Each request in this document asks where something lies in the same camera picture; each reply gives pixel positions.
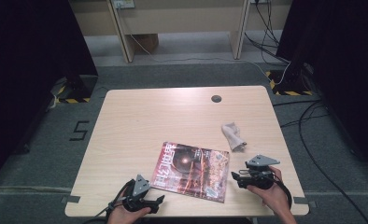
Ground white power socket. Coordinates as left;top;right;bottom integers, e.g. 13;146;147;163
112;0;135;9

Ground long black floor cable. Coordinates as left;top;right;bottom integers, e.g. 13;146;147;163
298;99;368;224

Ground white textured cloth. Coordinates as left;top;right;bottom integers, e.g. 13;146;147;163
221;121;248;153

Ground left hand-held gripper cable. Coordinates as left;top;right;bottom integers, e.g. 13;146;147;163
82;179;134;224

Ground stand base with hazard tape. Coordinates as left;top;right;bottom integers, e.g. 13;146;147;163
264;69;314;97
50;74;99;105

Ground black curtain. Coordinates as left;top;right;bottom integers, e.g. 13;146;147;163
276;0;368;180
0;0;98;189

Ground person's right hand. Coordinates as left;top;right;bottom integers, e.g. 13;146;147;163
247;166;291;217

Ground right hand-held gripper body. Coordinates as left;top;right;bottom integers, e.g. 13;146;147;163
241;154;281;190

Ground brown cardboard box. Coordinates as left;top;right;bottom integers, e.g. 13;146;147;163
132;33;159;54

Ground person's left hand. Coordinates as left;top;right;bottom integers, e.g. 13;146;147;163
106;203;152;224

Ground right hand-held gripper cable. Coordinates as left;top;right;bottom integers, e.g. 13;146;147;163
272;175;293;210

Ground white cable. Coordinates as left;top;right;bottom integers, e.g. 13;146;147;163
118;7;292;86

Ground glossy magazine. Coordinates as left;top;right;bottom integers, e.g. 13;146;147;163
149;141;231;204

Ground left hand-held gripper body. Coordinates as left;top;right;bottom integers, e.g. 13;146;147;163
121;174;158;215

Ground hand-held gripper cable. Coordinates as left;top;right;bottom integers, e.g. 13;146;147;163
272;175;293;210
82;179;134;224

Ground black cable bundle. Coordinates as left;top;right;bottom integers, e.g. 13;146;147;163
244;0;290;64

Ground beige desk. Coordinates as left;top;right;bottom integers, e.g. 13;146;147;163
68;0;293;64

